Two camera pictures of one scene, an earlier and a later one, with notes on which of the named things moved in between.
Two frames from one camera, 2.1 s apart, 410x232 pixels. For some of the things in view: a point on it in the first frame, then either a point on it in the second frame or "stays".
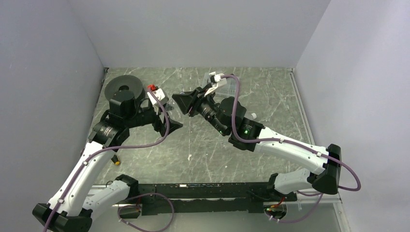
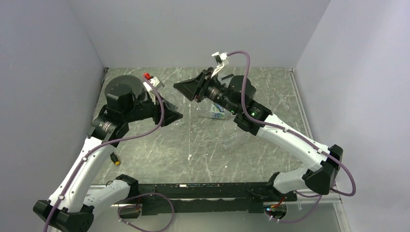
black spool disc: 124,82 stays
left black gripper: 158,125 → 169,116
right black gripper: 197,96 → 196,87
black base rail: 156,199 stays
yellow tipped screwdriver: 115,160 stays
